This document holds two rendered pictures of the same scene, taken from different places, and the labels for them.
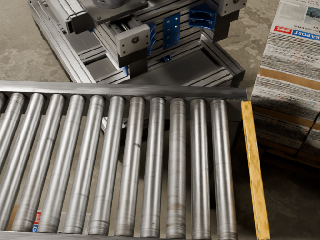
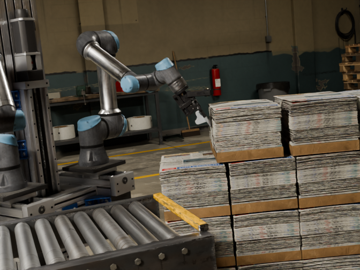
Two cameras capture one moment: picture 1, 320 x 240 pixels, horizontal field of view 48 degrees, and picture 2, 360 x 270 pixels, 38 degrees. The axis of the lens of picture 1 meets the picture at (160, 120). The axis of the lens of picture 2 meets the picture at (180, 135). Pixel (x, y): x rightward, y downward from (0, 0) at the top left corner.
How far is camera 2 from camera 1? 1.12 m
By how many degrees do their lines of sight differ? 49
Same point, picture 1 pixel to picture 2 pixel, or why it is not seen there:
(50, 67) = not seen: outside the picture
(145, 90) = (66, 211)
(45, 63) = not seen: outside the picture
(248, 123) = (164, 198)
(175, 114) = (100, 212)
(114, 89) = (37, 217)
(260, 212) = (193, 218)
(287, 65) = (185, 200)
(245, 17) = not seen: hidden behind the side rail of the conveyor
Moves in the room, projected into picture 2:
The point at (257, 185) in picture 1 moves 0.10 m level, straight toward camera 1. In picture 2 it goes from (185, 212) to (180, 222)
